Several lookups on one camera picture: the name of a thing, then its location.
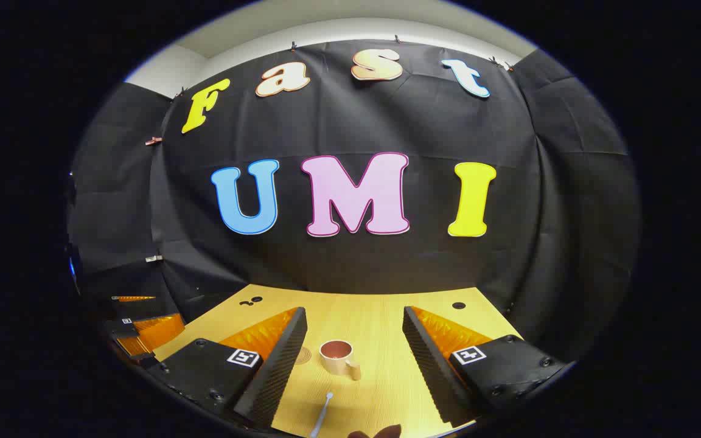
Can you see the wooden desktop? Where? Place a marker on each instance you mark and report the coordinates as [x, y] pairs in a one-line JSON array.
[[375, 322]]

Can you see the white toothbrush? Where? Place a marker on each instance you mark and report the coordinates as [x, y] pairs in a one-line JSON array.
[[322, 413]]

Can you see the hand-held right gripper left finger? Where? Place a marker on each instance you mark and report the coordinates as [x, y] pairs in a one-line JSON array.
[[277, 371]]

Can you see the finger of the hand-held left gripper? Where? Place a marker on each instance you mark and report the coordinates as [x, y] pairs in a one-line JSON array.
[[162, 331], [134, 298]]

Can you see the round wooden coaster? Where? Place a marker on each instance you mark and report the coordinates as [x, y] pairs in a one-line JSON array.
[[305, 356]]

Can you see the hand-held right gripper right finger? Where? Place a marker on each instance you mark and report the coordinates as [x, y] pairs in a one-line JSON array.
[[426, 365]]

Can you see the black backdrop cloth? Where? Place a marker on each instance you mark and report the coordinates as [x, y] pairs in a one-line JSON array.
[[423, 121]]

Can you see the beige cup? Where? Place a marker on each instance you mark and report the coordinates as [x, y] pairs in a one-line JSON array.
[[335, 364]]

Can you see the copper cloth clip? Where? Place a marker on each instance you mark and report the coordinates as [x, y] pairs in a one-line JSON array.
[[153, 140]]

